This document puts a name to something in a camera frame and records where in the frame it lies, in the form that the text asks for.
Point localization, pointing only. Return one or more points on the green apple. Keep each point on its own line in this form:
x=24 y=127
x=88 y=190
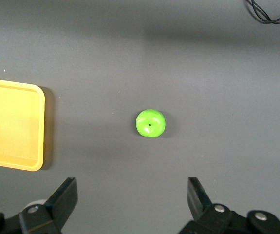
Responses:
x=150 y=123

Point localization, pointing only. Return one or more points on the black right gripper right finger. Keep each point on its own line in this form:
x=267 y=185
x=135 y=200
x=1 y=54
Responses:
x=199 y=202

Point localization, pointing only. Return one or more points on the yellow plastic tray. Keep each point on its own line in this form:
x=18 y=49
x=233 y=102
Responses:
x=10 y=124

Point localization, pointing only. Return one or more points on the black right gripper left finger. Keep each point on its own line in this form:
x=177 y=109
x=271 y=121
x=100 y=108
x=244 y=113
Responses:
x=64 y=200

